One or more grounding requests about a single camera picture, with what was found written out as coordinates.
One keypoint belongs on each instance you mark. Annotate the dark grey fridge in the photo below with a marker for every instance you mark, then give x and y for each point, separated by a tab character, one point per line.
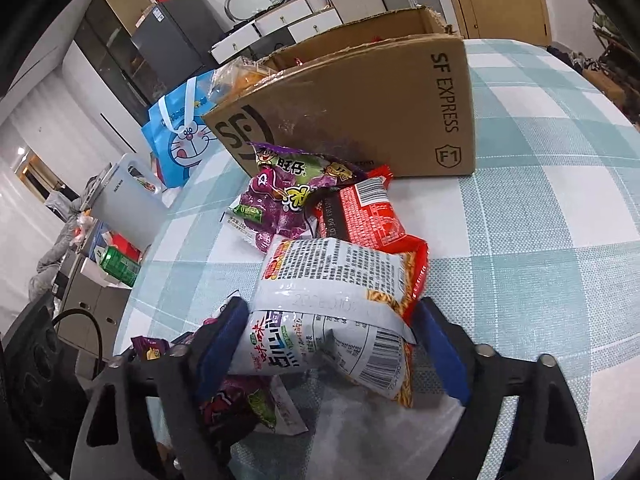
175	40

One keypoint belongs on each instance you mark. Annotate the white plastic appliance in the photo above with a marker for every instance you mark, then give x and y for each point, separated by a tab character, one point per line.
130	205

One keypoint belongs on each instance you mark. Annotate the teal plaid tablecloth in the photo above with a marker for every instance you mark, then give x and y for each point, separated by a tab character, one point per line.
550	210

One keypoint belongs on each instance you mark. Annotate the white noodle snack bag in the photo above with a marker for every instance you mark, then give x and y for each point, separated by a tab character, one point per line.
325	285

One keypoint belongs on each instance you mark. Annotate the purple candy packet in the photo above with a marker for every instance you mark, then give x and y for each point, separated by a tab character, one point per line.
280	195
235	405

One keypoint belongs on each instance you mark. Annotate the grey cloth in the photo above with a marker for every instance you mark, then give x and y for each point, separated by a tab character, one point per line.
50	260

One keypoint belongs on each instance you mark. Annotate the blue cartoon gift bag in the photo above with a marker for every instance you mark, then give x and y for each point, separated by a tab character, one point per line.
180	130

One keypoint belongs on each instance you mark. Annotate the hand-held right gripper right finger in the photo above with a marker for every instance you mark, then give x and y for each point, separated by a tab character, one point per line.
440	350

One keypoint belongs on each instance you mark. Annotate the white desk with drawers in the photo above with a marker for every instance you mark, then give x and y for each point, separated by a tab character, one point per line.
300	17

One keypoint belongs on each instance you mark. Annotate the tall brown carton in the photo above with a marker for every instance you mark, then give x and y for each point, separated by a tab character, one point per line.
125	2

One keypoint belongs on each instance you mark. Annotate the orange snack packet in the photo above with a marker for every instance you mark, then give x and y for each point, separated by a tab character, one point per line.
237	77

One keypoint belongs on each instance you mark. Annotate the dark glass cabinet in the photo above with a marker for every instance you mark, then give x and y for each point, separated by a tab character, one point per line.
110	60

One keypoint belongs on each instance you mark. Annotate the green white snack packet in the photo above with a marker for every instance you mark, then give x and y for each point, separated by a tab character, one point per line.
245	212

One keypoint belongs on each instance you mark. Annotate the blue red carton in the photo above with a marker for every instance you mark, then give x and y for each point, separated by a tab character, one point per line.
112	242

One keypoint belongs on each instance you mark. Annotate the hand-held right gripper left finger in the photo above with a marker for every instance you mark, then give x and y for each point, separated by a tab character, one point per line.
220	340

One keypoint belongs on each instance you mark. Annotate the white printed packet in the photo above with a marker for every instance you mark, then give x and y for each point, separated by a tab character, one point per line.
287	407

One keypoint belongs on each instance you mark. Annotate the wooden shoe rack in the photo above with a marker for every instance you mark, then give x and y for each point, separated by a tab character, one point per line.
617	50

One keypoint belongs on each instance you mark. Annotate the small brown carton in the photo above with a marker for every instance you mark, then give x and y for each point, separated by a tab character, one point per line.
607	87

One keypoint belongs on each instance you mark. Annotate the brown cardboard box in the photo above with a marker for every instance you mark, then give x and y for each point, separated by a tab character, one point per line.
375	100

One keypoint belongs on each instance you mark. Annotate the grey low cabinet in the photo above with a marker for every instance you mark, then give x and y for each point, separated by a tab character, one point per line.
85	305

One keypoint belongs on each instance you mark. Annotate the green drink can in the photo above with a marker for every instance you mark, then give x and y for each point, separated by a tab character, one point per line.
117	266

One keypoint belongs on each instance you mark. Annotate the pile of shoes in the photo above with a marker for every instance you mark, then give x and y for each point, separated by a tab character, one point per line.
570	57

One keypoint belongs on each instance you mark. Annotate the red snack packet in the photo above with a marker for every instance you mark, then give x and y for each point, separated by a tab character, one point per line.
370	210

